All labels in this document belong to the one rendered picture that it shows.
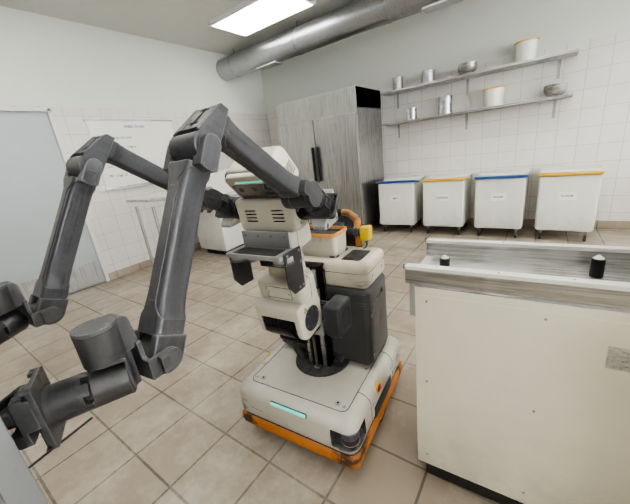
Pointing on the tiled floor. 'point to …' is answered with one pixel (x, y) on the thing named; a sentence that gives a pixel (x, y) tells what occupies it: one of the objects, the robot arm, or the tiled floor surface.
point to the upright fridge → (338, 145)
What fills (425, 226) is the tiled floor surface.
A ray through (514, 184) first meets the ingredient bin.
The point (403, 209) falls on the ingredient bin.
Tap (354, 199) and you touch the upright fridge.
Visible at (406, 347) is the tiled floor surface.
